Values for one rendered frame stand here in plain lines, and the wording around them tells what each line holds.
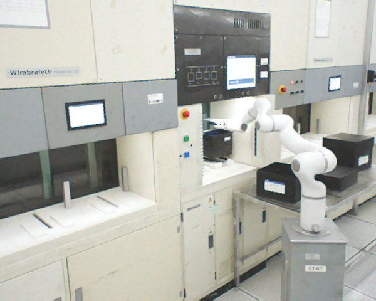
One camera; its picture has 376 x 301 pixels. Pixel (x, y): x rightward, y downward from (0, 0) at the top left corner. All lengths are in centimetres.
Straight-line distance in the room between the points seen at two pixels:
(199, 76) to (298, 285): 128
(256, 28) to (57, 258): 187
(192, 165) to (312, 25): 158
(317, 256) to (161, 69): 127
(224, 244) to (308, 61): 160
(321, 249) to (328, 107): 226
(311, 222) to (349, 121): 208
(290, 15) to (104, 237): 204
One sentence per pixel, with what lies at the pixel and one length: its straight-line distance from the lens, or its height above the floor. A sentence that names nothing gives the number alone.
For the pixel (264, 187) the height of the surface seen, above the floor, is 83.
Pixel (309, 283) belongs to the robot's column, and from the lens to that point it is 211.
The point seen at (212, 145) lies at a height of 105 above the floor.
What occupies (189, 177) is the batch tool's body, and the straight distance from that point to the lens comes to 228.
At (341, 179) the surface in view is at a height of 85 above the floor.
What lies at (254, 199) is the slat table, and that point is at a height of 76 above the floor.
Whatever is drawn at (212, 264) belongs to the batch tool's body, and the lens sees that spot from 266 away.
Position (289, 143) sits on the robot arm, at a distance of 205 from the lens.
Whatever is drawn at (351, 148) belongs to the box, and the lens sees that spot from 309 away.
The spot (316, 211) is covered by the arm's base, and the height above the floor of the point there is 88.
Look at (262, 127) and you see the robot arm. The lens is 215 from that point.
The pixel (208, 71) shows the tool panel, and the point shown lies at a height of 159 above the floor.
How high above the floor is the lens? 164
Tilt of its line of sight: 13 degrees down
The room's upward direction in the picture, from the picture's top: 2 degrees counter-clockwise
